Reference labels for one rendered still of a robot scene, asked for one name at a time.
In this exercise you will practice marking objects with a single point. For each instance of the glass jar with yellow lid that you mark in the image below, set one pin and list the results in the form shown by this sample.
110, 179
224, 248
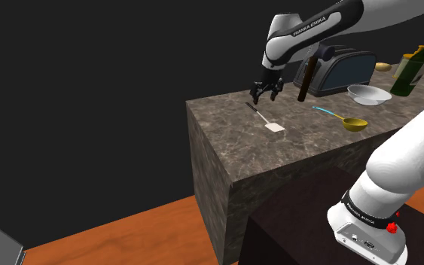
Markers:
402, 64

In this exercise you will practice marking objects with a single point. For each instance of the dark grey toaster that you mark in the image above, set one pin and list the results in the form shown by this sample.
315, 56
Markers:
347, 73

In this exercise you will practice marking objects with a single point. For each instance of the dark green glass bottle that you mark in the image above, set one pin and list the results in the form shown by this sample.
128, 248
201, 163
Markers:
410, 77

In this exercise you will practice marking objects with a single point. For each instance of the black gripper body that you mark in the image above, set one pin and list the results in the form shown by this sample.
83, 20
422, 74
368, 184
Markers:
269, 78

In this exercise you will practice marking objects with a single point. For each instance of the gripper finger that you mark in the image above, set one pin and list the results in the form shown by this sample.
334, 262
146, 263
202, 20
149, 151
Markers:
256, 93
276, 91

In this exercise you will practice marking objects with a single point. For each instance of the dark robot stand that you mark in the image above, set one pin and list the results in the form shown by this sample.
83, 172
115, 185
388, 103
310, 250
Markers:
292, 227

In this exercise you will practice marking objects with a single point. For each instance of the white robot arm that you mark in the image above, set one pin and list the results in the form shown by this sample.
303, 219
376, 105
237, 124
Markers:
399, 161

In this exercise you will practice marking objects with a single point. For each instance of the yellow potato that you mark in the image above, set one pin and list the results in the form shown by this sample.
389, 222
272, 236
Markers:
383, 67

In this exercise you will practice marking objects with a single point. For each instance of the white bowl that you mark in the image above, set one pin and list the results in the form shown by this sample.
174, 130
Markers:
367, 93

